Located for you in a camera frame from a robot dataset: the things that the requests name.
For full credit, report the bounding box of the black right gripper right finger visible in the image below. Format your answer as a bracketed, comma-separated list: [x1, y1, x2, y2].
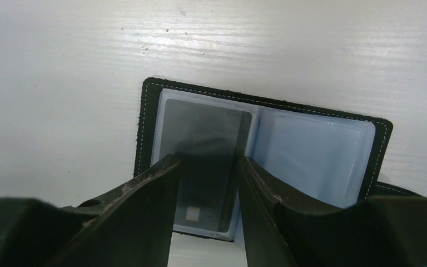
[237, 157, 427, 266]

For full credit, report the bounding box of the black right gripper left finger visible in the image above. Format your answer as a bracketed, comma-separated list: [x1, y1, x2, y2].
[0, 154, 180, 266]

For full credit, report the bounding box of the black leather card holder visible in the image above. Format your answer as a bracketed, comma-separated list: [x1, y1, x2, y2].
[133, 77, 424, 242]

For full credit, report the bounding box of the black chip card in holder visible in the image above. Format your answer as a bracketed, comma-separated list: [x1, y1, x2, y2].
[159, 99, 252, 233]

